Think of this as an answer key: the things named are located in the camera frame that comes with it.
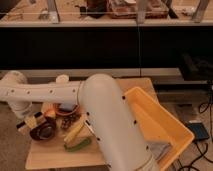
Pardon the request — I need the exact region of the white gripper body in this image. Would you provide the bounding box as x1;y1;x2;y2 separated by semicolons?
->
8;101;32;119

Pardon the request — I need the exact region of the yellow and black eraser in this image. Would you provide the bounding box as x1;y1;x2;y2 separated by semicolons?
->
16;112;46;135

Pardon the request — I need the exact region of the dark purple bowl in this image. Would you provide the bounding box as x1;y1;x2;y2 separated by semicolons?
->
30;117;56;141

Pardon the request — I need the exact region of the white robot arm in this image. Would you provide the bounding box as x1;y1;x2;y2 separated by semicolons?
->
0;71;160;171

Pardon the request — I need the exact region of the orange apple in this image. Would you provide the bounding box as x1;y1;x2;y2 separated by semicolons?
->
41;103;56;119

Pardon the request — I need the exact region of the orange shallow dish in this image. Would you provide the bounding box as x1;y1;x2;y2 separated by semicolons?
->
53;103;79;117

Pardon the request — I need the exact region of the white cup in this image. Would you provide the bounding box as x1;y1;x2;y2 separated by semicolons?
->
56;74;69;83

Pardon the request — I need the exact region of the yellow corn cob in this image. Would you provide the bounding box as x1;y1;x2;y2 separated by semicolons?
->
64;121;84;144

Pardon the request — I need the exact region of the wooden board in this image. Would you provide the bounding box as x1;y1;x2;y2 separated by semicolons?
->
26;78;156;170

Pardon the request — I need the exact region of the green cucumber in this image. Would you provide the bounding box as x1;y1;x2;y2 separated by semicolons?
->
64;137;92;152

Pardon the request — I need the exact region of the yellow plastic bin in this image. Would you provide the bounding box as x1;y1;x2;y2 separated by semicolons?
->
125;87;194;171

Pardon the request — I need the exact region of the blue foot pedal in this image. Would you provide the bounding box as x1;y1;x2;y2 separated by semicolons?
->
186;122;209;142

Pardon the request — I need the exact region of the white handled brush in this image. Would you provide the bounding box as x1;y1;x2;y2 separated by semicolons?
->
85;120;97;137

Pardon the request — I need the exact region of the black cable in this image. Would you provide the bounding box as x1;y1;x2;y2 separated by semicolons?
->
176;79;213;171

